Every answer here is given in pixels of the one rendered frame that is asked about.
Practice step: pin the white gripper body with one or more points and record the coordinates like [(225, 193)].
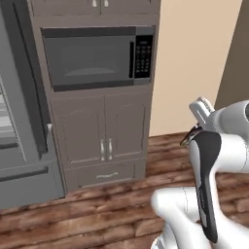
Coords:
[(201, 108)]

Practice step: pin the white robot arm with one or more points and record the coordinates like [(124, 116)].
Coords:
[(233, 152)]

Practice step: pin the grey fridge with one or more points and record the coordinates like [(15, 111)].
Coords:
[(22, 188)]

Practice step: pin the grey-brown cupboard door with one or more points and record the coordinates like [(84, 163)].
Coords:
[(64, 6), (79, 129), (128, 124), (133, 6)]

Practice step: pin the grey-brown drawer front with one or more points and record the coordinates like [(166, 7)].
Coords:
[(107, 174)]

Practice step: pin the grey microwave oven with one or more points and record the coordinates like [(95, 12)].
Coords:
[(90, 58)]

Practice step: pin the tall grey-brown cupboard frame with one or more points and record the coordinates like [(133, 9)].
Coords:
[(155, 97)]

